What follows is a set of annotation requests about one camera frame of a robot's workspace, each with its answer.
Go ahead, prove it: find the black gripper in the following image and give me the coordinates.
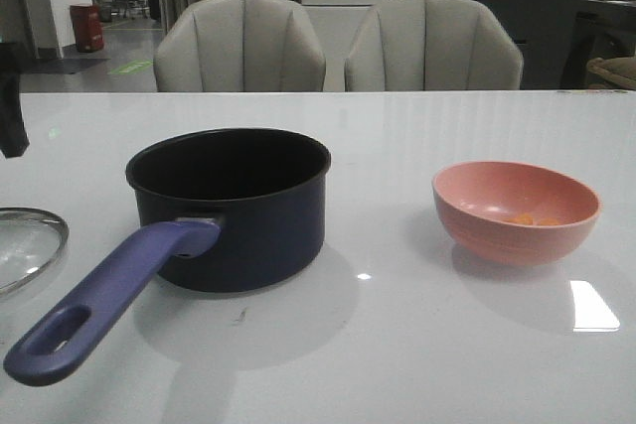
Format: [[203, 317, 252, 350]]
[[1, 42, 29, 158]]

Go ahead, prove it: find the glass lid blue knob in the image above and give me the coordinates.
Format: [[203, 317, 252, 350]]
[[1, 208, 69, 298]]

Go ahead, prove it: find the pink plastic bowl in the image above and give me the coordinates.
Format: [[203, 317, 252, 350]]
[[432, 161, 601, 266]]

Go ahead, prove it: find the orange ham slice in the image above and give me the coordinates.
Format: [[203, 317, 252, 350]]
[[505, 212, 536, 225]]

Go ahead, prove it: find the dark blue saucepan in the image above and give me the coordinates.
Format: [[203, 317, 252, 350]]
[[3, 128, 331, 386]]

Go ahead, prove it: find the left beige upholstered chair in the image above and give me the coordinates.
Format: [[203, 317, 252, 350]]
[[153, 0, 326, 92]]

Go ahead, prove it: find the beige upholstered chair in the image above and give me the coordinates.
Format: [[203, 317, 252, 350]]
[[344, 0, 524, 92], [153, 0, 326, 92]]

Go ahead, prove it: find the right beige upholstered chair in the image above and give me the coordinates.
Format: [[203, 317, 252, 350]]
[[344, 0, 524, 92]]

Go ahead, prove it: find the dark washing machine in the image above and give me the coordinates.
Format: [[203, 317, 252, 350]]
[[560, 0, 635, 89]]

